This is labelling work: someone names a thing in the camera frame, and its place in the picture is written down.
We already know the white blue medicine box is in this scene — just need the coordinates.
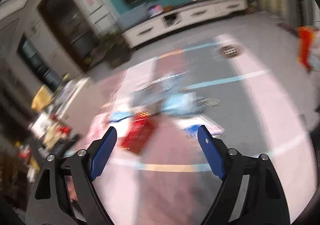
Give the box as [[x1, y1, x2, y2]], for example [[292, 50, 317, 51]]
[[182, 123, 225, 138]]

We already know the red cigarette box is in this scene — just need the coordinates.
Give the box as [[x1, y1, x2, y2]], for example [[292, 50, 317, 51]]
[[120, 111, 157, 155]]

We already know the blue face mask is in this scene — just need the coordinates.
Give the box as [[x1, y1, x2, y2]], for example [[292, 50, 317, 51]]
[[161, 92, 198, 116]]

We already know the clear blue plastic wrapper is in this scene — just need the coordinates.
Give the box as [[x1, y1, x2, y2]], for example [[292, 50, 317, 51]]
[[130, 72, 186, 108]]

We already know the white paper cup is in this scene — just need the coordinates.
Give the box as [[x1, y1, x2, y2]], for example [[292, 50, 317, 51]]
[[108, 110, 133, 123]]

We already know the yellow cloth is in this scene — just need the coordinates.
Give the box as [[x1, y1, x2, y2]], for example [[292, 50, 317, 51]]
[[31, 85, 53, 113]]

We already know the white cabinet box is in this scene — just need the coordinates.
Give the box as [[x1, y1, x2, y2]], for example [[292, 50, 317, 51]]
[[53, 78, 90, 119]]

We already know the plant shelf by cabinet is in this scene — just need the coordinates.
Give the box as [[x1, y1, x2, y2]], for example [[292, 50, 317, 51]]
[[84, 31, 132, 69]]

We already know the red paper shopping bag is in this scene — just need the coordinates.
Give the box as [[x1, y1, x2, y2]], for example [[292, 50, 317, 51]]
[[297, 26, 319, 72]]

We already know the white tv stand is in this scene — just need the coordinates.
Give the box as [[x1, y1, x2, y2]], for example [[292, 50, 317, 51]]
[[123, 0, 248, 48]]

